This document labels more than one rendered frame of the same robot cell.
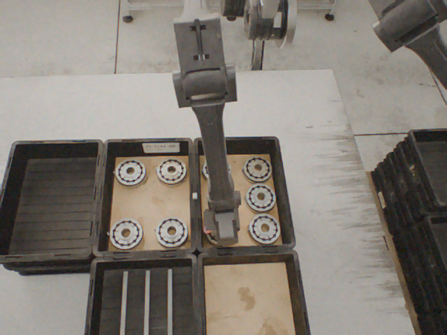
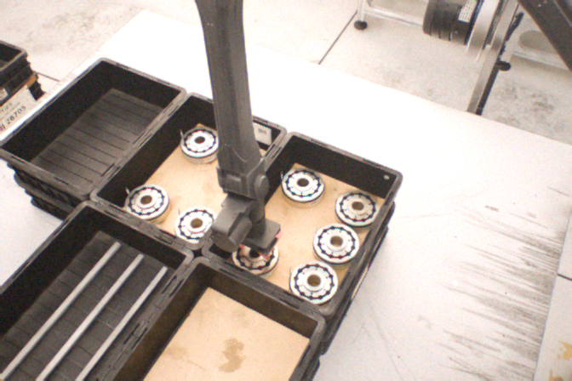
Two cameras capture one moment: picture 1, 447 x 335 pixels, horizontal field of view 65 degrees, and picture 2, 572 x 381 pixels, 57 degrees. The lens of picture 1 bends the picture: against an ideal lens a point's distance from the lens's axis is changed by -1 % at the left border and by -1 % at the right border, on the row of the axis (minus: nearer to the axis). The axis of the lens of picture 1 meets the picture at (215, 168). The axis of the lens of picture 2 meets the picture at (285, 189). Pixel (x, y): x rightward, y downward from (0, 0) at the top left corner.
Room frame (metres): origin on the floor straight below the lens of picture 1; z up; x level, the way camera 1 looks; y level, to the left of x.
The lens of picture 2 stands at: (-0.05, -0.46, 1.86)
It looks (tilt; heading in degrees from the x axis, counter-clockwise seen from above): 53 degrees down; 39
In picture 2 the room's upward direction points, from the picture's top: 1 degrees counter-clockwise
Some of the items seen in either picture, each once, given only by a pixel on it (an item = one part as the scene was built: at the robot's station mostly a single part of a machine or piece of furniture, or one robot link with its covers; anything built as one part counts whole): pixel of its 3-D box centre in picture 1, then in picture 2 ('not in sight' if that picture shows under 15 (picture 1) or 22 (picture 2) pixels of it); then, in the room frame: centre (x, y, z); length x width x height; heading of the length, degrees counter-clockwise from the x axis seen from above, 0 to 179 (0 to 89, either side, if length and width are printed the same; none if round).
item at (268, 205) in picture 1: (260, 197); (336, 242); (0.50, -0.16, 0.86); 0.10 x 0.10 x 0.01
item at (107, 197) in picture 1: (149, 199); (197, 178); (0.44, 0.21, 0.87); 0.40 x 0.30 x 0.11; 10
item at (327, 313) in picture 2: (241, 190); (307, 214); (0.49, -0.09, 0.92); 0.40 x 0.30 x 0.02; 10
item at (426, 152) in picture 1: (424, 184); not in sight; (0.91, -1.09, 0.37); 0.40 x 0.30 x 0.45; 11
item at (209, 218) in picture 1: (222, 216); (251, 221); (0.37, -0.04, 0.98); 0.10 x 0.07 x 0.07; 100
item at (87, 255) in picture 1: (49, 195); (95, 122); (0.39, 0.50, 0.92); 0.40 x 0.30 x 0.02; 10
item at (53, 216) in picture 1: (55, 202); (101, 135); (0.39, 0.50, 0.87); 0.40 x 0.30 x 0.11; 10
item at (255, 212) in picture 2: not in sight; (248, 206); (0.36, -0.04, 1.04); 0.07 x 0.06 x 0.07; 11
